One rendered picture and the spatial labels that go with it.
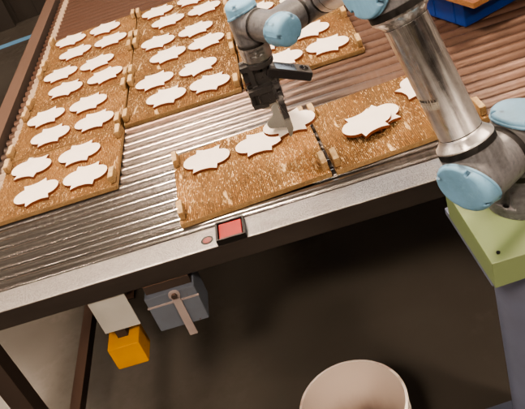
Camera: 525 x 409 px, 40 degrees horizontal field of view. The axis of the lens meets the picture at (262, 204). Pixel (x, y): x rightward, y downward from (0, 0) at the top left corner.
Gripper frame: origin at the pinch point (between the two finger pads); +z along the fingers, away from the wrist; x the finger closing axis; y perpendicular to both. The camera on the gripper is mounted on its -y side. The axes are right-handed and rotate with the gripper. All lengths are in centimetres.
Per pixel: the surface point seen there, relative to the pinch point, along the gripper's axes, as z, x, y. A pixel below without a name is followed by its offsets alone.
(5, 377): 35, 18, 96
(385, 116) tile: 9.2, -1.5, -24.6
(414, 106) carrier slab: 12.2, -5.8, -33.6
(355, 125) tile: 9.1, -2.2, -16.4
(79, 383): 77, -13, 96
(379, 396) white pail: 82, 28, 1
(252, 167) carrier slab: 11.5, -3.3, 13.2
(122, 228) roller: 13, 1, 52
